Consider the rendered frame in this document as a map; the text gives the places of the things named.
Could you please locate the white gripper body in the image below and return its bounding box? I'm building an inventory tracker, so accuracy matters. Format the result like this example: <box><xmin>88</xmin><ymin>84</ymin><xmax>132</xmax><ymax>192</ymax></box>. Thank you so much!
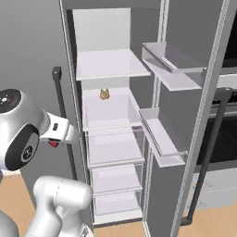
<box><xmin>63</xmin><ymin>120</ymin><xmax>82</xmax><ymax>143</ymax></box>

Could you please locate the clear deep fridge bin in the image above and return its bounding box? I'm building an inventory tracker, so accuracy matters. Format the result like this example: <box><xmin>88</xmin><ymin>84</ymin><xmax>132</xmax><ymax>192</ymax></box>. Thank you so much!
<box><xmin>81</xmin><ymin>87</ymin><xmax>143</xmax><ymax>132</ymax></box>

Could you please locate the clear fridge drawer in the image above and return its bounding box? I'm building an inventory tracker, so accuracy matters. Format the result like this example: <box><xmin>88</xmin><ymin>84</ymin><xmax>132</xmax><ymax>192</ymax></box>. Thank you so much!
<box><xmin>92</xmin><ymin>191</ymin><xmax>143</xmax><ymax>226</ymax></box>
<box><xmin>90</xmin><ymin>164</ymin><xmax>143</xmax><ymax>197</ymax></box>
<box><xmin>85</xmin><ymin>127</ymin><xmax>145</xmax><ymax>169</ymax></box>

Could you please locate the wide glass fridge shelf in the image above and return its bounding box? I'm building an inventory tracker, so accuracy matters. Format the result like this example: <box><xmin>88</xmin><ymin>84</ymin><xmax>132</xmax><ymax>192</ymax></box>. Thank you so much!
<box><xmin>75</xmin><ymin>48</ymin><xmax>152</xmax><ymax>82</ymax></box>

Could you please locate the plain grey fridge door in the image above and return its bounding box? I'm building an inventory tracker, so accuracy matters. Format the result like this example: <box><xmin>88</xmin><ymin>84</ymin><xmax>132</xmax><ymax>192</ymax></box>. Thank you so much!
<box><xmin>0</xmin><ymin>0</ymin><xmax>94</xmax><ymax>230</ymax></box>

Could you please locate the grey fridge cabinet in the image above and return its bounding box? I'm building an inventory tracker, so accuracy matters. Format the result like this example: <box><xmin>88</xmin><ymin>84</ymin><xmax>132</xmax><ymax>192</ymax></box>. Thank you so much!
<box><xmin>58</xmin><ymin>0</ymin><xmax>170</xmax><ymax>230</ymax></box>

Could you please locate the grey fridge door with shelves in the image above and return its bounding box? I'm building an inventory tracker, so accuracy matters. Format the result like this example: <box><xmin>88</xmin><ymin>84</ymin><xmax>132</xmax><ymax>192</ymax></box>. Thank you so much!
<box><xmin>139</xmin><ymin>0</ymin><xmax>237</xmax><ymax>237</ymax></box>

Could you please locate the small yellowish fruit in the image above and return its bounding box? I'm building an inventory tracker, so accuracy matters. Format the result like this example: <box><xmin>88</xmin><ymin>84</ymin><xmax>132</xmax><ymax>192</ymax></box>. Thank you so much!
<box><xmin>99</xmin><ymin>88</ymin><xmax>111</xmax><ymax>101</ymax></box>

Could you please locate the long door shelf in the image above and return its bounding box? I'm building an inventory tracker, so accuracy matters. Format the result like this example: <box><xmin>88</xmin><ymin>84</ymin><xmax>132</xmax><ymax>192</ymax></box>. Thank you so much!
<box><xmin>139</xmin><ymin>107</ymin><xmax>189</xmax><ymax>168</ymax></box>

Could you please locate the flat door shelf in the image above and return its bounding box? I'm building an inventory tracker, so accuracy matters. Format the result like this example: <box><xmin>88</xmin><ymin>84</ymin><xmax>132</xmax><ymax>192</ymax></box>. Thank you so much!
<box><xmin>143</xmin><ymin>57</ymin><xmax>204</xmax><ymax>93</ymax></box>

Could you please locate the small door shelf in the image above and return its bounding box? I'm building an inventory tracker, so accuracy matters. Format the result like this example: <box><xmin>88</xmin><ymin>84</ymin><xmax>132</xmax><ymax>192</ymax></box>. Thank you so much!
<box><xmin>141</xmin><ymin>42</ymin><xmax>207</xmax><ymax>74</ymax></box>

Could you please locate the black and silver oven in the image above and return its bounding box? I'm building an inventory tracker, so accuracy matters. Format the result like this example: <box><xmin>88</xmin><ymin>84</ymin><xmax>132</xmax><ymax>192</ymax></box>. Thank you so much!
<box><xmin>194</xmin><ymin>0</ymin><xmax>237</xmax><ymax>211</ymax></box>

